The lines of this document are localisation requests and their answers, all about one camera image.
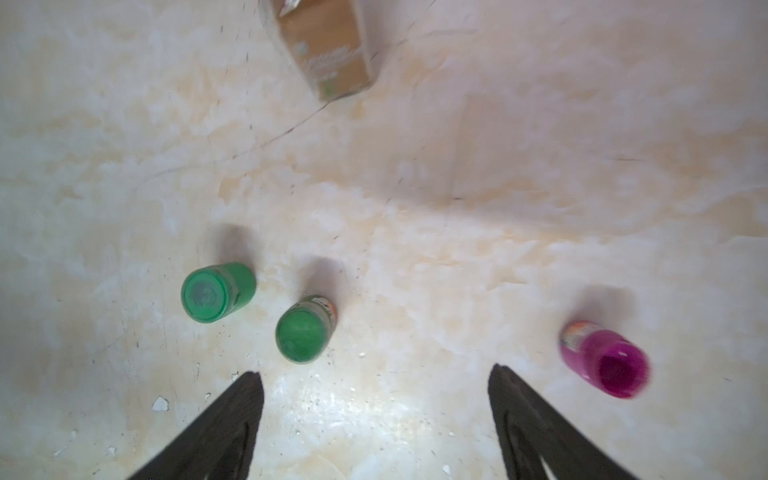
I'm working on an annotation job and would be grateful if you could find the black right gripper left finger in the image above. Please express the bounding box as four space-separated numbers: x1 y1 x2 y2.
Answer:
131 372 265 479

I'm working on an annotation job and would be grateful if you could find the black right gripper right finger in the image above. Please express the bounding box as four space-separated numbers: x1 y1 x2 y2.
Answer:
488 364 634 479

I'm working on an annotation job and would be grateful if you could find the magenta paint jar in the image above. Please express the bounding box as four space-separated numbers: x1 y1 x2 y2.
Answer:
559 320 651 399

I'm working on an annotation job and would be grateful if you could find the green paint jar with label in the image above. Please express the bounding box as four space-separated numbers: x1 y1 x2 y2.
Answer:
181 262 257 324

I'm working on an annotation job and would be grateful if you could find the spice jar with black cap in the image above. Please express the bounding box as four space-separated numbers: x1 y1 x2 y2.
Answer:
266 0 374 103

